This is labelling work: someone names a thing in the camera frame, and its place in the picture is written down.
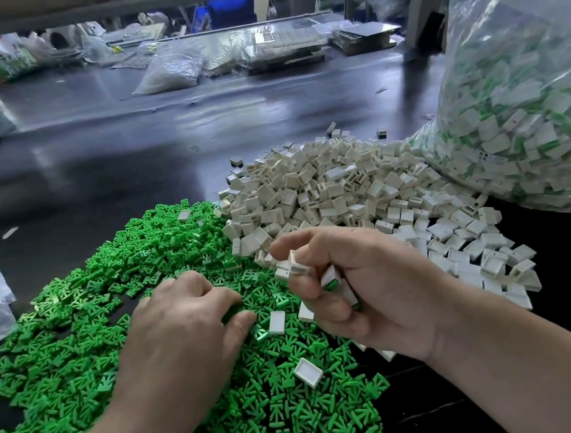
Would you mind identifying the person's left hand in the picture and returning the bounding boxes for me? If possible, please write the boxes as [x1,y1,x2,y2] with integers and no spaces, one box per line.
[89,260,278,433]

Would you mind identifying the person's right hand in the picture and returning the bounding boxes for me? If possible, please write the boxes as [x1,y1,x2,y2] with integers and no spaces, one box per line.
[267,203,476,386]

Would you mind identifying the green and white assembled part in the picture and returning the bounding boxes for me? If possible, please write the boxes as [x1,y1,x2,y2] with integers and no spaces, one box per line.
[317,262,346,294]

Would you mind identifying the small white plastic part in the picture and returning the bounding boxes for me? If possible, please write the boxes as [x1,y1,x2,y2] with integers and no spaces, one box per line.
[286,254,313,280]

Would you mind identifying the pile of white plastic caps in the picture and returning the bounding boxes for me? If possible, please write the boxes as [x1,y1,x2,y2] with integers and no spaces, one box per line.
[206,99,554,400]

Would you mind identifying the pile of green plastic clips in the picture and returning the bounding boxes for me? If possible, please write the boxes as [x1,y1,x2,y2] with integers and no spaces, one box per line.
[0,169,400,433]

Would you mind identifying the clear plastic bag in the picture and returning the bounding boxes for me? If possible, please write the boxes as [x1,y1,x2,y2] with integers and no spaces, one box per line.
[385,0,571,253]

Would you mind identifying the person's right forearm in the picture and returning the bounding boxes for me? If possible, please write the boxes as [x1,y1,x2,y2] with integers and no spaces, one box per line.
[420,279,571,433]

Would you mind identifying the small clear bag of parts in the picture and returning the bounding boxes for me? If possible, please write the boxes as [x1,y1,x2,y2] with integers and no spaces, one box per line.
[128,45,211,98]

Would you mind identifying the dark flat tray stack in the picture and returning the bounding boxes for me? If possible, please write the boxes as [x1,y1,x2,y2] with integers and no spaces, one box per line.
[329,15,407,59]

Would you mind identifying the blue crate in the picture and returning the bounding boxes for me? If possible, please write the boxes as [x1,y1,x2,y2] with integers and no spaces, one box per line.
[191,0,259,34]

